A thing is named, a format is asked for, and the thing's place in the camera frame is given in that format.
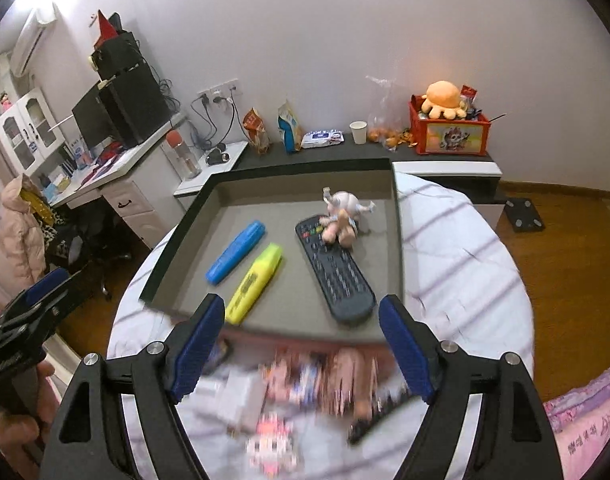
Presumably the pink white brick figure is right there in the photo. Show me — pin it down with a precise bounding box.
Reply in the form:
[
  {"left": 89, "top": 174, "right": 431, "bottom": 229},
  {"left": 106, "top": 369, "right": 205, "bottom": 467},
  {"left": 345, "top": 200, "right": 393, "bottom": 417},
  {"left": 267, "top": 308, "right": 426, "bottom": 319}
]
[{"left": 247, "top": 413, "right": 299, "bottom": 478}]

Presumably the blue highlighter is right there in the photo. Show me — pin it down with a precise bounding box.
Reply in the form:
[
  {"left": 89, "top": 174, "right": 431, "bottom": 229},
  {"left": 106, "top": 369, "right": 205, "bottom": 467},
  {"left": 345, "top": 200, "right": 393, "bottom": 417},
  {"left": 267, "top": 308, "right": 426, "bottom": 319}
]
[{"left": 205, "top": 220, "right": 266, "bottom": 285}]

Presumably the yellow highlighter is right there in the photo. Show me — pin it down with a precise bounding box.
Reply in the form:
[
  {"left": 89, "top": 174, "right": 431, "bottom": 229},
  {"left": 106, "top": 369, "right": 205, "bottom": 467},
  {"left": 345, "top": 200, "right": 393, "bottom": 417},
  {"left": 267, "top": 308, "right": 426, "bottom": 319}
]
[{"left": 225, "top": 243, "right": 282, "bottom": 325}]

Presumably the black remote control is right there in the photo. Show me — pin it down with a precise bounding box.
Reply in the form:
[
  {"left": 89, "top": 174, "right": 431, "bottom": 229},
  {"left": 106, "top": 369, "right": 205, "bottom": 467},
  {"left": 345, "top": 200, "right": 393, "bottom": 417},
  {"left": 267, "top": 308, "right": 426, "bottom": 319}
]
[{"left": 295, "top": 217, "right": 375, "bottom": 326}]

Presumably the pink doll figure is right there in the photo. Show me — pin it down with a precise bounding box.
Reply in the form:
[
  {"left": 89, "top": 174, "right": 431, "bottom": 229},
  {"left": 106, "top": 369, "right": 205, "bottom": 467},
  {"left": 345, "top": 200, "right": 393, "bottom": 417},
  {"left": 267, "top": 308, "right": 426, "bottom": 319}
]
[{"left": 319, "top": 188, "right": 375, "bottom": 249}]

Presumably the person's left hand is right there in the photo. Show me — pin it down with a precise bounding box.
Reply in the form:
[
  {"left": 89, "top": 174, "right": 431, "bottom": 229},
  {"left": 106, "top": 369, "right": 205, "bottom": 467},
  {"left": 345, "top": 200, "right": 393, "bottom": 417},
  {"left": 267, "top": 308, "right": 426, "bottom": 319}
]
[{"left": 0, "top": 361, "right": 60, "bottom": 479}]

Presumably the pink coat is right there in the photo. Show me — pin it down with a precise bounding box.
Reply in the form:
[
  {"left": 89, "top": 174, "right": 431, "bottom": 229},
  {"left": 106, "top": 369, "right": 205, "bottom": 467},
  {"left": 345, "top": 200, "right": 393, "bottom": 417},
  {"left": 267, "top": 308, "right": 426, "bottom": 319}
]
[{"left": 0, "top": 174, "right": 55, "bottom": 288}]

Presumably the white desk with drawers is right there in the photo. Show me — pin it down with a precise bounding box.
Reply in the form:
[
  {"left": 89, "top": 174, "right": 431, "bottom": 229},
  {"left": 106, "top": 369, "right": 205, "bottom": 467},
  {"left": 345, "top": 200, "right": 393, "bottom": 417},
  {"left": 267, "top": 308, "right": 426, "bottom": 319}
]
[{"left": 50, "top": 113, "right": 186, "bottom": 248}]

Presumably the white square charger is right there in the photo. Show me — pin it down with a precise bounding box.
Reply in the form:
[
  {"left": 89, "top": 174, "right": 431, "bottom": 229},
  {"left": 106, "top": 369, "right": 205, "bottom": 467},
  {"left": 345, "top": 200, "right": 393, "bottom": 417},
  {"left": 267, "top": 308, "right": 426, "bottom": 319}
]
[{"left": 215, "top": 370, "right": 267, "bottom": 434}]

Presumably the white glass door cabinet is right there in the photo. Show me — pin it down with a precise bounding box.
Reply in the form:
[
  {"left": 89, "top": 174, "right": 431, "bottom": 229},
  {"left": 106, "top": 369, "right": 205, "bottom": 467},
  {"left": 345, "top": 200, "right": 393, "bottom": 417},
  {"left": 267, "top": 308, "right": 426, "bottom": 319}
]
[{"left": 0, "top": 88, "right": 66, "bottom": 177}]

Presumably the rose gold cylinder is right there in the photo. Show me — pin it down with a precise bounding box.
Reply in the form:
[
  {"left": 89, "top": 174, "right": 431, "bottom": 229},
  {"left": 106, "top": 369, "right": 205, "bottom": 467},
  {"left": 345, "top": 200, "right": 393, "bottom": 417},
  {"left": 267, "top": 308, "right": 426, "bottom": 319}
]
[{"left": 325, "top": 348, "right": 378, "bottom": 420}]

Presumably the white low side cabinet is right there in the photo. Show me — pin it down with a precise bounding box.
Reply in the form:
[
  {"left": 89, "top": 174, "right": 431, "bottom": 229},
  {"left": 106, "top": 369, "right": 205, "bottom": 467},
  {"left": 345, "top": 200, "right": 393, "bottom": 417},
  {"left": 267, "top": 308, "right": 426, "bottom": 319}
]
[{"left": 174, "top": 141, "right": 247, "bottom": 210}]

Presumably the black computer monitor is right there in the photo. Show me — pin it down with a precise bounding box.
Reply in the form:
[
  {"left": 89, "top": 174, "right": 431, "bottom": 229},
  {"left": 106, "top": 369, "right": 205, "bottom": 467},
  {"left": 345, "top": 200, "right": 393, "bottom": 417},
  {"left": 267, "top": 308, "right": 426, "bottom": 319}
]
[{"left": 72, "top": 84, "right": 120, "bottom": 150}]

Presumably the bottle with orange cap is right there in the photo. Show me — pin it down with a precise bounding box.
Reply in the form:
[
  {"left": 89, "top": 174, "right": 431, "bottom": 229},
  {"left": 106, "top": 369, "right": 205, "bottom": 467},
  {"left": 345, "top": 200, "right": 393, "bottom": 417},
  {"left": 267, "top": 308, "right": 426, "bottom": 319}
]
[{"left": 166, "top": 130, "right": 201, "bottom": 179}]

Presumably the black computer tower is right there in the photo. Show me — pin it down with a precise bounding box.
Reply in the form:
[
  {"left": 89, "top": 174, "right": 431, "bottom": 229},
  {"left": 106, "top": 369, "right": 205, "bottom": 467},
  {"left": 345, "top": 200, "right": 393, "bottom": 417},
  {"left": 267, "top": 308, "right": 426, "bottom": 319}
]
[{"left": 98, "top": 63, "right": 171, "bottom": 148}]

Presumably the pink purple brick figure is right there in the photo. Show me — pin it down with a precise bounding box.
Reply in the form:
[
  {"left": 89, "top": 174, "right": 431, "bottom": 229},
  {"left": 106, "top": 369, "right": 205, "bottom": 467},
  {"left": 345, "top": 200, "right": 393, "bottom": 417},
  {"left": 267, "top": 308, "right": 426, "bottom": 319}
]
[{"left": 259, "top": 352, "right": 327, "bottom": 408}]

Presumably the small black device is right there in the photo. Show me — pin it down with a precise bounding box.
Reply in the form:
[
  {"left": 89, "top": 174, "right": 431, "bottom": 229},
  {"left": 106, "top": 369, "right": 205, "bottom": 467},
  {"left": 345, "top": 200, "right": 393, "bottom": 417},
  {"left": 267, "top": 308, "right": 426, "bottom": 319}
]
[{"left": 205, "top": 143, "right": 230, "bottom": 166}]

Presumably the black speaker box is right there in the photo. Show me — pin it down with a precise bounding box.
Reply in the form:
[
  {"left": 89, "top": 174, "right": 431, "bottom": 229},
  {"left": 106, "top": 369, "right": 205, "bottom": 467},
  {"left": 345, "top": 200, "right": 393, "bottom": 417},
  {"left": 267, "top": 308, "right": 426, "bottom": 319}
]
[{"left": 89, "top": 11, "right": 142, "bottom": 80}]

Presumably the white air conditioner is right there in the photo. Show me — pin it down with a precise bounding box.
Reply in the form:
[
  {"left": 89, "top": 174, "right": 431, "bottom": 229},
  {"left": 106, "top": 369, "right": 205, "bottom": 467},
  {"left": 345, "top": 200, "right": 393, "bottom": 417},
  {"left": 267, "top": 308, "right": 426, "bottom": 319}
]
[{"left": 9, "top": 2, "right": 58, "bottom": 78}]

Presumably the orange snack bag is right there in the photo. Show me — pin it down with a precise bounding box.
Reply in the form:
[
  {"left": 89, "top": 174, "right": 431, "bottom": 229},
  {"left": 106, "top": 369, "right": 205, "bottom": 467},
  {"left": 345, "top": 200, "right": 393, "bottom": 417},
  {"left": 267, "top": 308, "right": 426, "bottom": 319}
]
[{"left": 242, "top": 108, "right": 270, "bottom": 155}]

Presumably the pink box with black rim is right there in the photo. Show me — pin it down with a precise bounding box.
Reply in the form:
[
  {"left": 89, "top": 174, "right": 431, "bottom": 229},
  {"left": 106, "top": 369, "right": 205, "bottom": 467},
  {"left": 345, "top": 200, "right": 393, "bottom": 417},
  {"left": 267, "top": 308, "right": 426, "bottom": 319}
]
[{"left": 140, "top": 159, "right": 404, "bottom": 348}]

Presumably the blue white snack bag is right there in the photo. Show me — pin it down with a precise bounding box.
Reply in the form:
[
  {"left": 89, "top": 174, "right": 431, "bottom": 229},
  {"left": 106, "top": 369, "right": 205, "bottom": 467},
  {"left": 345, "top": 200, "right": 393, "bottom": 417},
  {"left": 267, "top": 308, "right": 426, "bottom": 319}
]
[{"left": 277, "top": 101, "right": 304, "bottom": 153}]

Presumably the red toy storage box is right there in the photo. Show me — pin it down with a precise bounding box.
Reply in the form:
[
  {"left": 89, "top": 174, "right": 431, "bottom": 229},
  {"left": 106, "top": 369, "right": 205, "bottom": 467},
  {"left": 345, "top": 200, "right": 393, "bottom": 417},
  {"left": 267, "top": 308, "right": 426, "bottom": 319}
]
[{"left": 409, "top": 96, "right": 491, "bottom": 156}]

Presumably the wet wipes pack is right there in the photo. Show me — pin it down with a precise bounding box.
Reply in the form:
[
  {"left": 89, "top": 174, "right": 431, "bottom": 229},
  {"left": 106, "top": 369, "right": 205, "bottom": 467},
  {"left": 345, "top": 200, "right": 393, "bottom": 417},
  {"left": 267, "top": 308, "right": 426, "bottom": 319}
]
[{"left": 301, "top": 129, "right": 344, "bottom": 150}]

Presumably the orange plush toy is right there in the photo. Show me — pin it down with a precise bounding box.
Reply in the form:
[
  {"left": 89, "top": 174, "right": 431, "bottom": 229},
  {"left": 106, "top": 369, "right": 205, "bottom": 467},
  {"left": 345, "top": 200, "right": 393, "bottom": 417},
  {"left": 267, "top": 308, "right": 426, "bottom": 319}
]
[{"left": 421, "top": 80, "right": 466, "bottom": 120}]

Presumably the white paper cup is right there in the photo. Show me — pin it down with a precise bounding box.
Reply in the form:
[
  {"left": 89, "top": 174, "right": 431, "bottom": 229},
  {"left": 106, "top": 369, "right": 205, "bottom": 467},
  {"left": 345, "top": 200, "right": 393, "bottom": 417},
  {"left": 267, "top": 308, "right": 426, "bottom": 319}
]
[{"left": 349, "top": 120, "right": 368, "bottom": 145}]

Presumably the white wall power strip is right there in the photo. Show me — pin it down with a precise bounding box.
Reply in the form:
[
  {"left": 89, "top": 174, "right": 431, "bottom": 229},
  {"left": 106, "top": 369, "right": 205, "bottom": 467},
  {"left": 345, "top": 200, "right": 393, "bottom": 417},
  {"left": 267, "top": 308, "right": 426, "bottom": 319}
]
[{"left": 197, "top": 78, "right": 242, "bottom": 101}]

